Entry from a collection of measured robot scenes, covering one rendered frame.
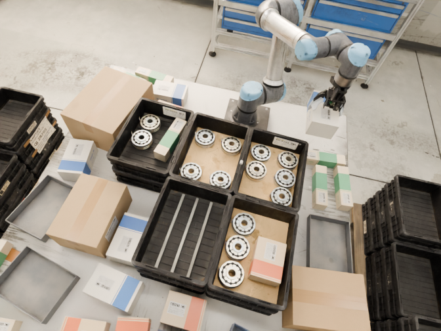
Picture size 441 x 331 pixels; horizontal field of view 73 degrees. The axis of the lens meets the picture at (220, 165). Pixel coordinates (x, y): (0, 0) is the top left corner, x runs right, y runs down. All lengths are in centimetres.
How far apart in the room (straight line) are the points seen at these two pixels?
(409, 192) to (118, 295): 182
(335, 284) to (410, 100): 269
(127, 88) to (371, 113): 241
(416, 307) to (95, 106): 205
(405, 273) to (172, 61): 270
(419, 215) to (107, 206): 180
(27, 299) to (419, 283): 201
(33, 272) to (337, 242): 139
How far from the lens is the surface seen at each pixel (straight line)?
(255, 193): 144
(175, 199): 139
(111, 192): 142
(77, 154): 166
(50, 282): 153
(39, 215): 166
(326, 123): 138
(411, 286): 214
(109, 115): 162
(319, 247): 157
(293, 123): 193
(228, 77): 318
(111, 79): 181
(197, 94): 197
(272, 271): 125
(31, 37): 392
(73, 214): 142
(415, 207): 223
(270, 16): 142
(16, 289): 158
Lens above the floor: 209
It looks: 58 degrees down
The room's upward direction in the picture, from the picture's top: 9 degrees clockwise
